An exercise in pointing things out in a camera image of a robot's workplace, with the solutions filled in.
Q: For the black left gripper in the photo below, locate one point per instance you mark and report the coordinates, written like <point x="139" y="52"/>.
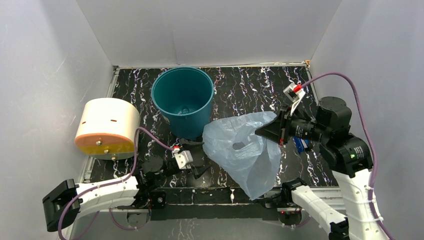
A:
<point x="198" y="171"/>

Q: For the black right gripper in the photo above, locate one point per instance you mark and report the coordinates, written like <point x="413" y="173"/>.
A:
<point x="271" y="130"/>

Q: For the blue stapler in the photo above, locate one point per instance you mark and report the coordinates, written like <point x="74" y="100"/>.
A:
<point x="302" y="145"/>

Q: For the light blue plastic bag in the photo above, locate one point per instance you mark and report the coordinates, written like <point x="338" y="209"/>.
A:
<point x="252" y="161"/>

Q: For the teal plastic trash bin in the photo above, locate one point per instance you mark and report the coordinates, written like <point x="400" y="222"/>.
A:
<point x="184" y="97"/>

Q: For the cream orange round container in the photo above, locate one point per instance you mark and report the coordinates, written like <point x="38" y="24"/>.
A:
<point x="107" y="129"/>

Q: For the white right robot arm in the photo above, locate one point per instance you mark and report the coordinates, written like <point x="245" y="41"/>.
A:
<point x="350" y="160"/>

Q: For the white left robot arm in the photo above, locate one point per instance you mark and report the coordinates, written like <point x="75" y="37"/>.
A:
<point x="70" y="200"/>

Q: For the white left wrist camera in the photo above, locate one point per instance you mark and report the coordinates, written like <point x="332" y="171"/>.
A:
<point x="182" y="157"/>

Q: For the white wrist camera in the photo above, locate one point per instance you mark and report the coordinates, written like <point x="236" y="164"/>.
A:
<point x="295" y="93"/>
<point x="182" y="157"/>

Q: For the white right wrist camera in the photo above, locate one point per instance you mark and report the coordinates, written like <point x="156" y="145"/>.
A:
<point x="295" y="93"/>

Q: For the black front mounting rail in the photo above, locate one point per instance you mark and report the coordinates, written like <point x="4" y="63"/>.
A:
<point x="215" y="203"/>

